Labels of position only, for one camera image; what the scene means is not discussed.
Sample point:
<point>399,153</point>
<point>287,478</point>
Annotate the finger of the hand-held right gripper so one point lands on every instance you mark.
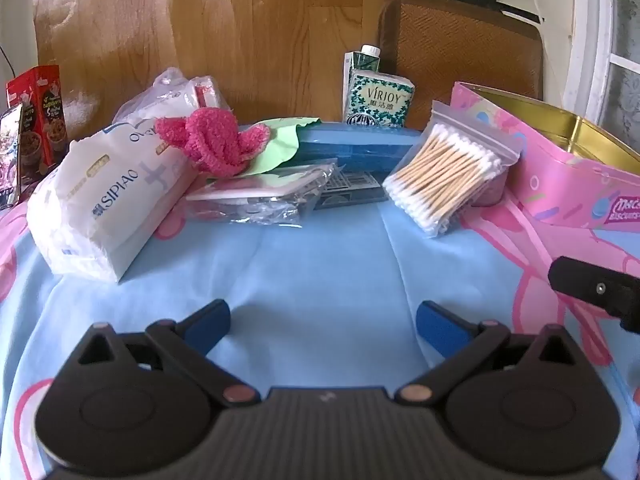
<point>590,287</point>

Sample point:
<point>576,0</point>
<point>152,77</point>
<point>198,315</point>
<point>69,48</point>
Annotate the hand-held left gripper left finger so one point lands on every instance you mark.
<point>210,326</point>

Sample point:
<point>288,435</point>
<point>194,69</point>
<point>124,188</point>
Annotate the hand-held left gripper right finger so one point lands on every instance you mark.
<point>441,331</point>

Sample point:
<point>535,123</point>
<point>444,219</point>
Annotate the pink tin box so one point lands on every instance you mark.
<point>550,170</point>

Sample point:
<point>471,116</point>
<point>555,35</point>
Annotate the pink knitted cloth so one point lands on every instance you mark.
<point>210,135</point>

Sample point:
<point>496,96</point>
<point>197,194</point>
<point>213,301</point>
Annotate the blue plastic case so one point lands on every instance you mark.
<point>360,150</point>

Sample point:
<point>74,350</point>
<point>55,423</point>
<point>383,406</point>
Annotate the blue and pink printed blanket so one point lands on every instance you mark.
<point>320,260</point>

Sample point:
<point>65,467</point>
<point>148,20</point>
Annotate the flat clear plastic packet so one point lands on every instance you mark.
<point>250,192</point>

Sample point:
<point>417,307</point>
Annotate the bag of cotton swabs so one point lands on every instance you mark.
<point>445,170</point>

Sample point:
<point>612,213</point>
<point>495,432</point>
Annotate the white tissue pack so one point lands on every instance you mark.
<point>100,200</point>

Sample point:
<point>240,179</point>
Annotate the dark grey plastic tray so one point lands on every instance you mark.
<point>350,190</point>

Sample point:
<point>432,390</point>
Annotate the clear bag of white packets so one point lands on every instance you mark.
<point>165,94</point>

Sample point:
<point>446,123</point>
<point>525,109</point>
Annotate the green patterned tissue pack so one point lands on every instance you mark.
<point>380,101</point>

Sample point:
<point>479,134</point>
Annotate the dark snack packet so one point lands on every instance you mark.
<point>10,160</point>

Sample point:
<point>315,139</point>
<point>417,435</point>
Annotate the red snack box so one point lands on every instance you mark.
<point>42,110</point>

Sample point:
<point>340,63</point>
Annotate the green carton with white cap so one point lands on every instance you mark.
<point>362,61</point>

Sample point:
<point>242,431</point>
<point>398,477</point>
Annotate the wooden panel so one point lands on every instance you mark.
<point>225,35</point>

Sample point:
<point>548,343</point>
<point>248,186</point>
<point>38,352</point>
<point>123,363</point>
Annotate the white window frame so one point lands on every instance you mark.
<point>585,35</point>

